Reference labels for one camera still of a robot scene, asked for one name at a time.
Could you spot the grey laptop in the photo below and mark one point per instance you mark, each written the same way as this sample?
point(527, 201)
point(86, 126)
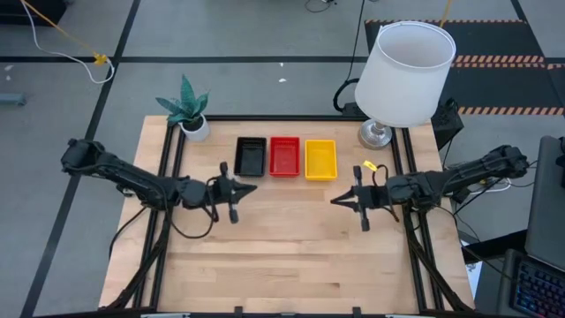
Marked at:
point(547, 199)

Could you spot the grey floor object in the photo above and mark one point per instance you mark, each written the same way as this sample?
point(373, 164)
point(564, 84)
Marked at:
point(11, 99)

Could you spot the table lamp with white shade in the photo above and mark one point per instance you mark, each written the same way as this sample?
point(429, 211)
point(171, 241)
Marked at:
point(401, 79)

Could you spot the black clamp bracket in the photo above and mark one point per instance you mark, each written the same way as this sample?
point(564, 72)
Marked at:
point(357, 312)
point(238, 312)

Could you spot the black power strip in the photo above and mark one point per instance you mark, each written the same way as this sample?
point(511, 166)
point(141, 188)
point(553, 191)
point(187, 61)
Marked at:
point(351, 109)

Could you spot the silver metal bracket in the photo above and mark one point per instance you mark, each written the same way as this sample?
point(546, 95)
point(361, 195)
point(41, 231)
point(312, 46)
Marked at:
point(404, 315)
point(165, 315)

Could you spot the black aluminium table frame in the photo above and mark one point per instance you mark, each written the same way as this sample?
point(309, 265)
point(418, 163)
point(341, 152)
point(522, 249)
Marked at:
point(174, 154)

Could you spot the red plastic slotted basket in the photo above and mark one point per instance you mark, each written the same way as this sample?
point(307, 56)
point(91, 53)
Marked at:
point(284, 159)

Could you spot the dark furniture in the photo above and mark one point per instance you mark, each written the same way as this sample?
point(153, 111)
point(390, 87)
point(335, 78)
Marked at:
point(26, 11)

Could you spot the black box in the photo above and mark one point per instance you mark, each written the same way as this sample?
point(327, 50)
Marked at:
point(448, 123)

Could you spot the backlit black keyboard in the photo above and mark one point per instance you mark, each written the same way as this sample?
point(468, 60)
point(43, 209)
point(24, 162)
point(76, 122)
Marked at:
point(540, 291)

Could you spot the yellow plastic slotted basket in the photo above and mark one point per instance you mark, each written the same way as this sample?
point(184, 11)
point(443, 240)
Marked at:
point(321, 161)

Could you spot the green plant in white pot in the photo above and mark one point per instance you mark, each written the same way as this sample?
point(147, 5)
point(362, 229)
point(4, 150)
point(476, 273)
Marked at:
point(194, 128)

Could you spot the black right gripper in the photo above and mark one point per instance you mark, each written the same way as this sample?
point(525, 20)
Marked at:
point(371, 198)

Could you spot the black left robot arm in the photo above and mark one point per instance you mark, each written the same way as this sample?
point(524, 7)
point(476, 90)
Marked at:
point(132, 176)

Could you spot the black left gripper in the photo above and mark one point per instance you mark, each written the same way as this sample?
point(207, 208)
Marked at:
point(220, 192)

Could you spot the black plastic slotted basket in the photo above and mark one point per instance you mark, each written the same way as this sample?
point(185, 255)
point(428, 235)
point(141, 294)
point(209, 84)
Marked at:
point(250, 159)

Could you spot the black hazard-striped floor mat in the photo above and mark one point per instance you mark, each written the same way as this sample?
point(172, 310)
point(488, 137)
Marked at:
point(494, 42)

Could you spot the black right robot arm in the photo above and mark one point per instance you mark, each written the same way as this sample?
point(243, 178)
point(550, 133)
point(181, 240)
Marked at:
point(468, 170)

